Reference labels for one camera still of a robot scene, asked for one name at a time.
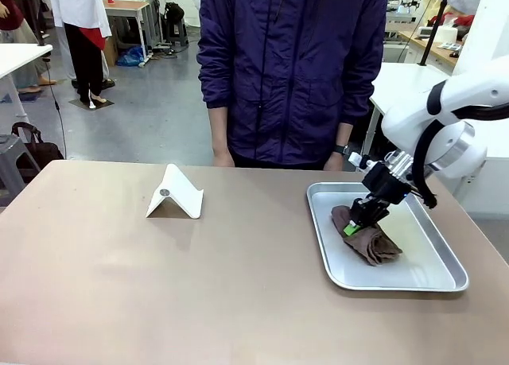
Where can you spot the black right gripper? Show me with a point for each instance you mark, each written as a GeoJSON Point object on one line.
{"type": "Point", "coordinates": [387, 184]}

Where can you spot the black backpack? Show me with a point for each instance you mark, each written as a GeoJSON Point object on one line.
{"type": "Point", "coordinates": [174, 12]}

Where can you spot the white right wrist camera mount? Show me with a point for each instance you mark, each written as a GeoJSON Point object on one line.
{"type": "Point", "coordinates": [360, 160]}

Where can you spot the red cloth bundle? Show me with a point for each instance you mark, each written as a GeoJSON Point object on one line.
{"type": "Point", "coordinates": [464, 20]}

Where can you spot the black slanted pole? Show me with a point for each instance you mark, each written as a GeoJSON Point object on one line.
{"type": "Point", "coordinates": [435, 19]}

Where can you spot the person right forearm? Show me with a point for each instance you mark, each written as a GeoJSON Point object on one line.
{"type": "Point", "coordinates": [218, 128]}

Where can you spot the person in beige skirt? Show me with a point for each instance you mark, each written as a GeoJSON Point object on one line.
{"type": "Point", "coordinates": [16, 23]}

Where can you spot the person left forearm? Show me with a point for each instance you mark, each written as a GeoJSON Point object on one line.
{"type": "Point", "coordinates": [344, 133]}

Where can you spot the white folded stand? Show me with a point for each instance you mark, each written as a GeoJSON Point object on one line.
{"type": "Point", "coordinates": [179, 194]}

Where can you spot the wooden desk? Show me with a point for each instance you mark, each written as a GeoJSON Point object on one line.
{"type": "Point", "coordinates": [433, 49]}

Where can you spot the white side table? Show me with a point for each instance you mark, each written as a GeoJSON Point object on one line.
{"type": "Point", "coordinates": [18, 59]}

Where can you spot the wood top workbench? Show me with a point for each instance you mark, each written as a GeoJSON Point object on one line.
{"type": "Point", "coordinates": [127, 9]}

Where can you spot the person right hand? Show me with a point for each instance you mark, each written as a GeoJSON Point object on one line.
{"type": "Point", "coordinates": [222, 158]}

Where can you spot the purple jacket torso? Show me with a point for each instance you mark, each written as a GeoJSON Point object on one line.
{"type": "Point", "coordinates": [292, 71]}

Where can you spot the black camera pole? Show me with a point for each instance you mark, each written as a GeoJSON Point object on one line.
{"type": "Point", "coordinates": [36, 19]}

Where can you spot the person in white coat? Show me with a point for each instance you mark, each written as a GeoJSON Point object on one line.
{"type": "Point", "coordinates": [83, 19]}

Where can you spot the blue plastic bag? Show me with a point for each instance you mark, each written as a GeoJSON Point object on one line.
{"type": "Point", "coordinates": [131, 57]}

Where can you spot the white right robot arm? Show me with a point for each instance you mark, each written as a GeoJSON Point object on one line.
{"type": "Point", "coordinates": [457, 102]}

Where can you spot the cardboard box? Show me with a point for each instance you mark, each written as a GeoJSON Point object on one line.
{"type": "Point", "coordinates": [111, 51]}

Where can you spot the black wristwatch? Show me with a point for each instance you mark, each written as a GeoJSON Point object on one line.
{"type": "Point", "coordinates": [341, 149]}

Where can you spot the grey plastic stool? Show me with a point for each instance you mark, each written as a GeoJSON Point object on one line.
{"type": "Point", "coordinates": [177, 33]}

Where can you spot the dark handbag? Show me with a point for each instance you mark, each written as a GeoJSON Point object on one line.
{"type": "Point", "coordinates": [41, 152]}

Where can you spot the white paper roll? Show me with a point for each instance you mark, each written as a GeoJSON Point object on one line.
{"type": "Point", "coordinates": [448, 34]}

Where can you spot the brown cloth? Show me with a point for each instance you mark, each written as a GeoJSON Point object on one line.
{"type": "Point", "coordinates": [375, 247]}

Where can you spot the grey step stool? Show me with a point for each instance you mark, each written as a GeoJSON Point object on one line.
{"type": "Point", "coordinates": [14, 158]}

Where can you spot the person left hand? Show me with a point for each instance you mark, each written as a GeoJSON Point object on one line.
{"type": "Point", "coordinates": [334, 163]}

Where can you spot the silver metal tray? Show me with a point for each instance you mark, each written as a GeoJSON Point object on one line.
{"type": "Point", "coordinates": [421, 261]}

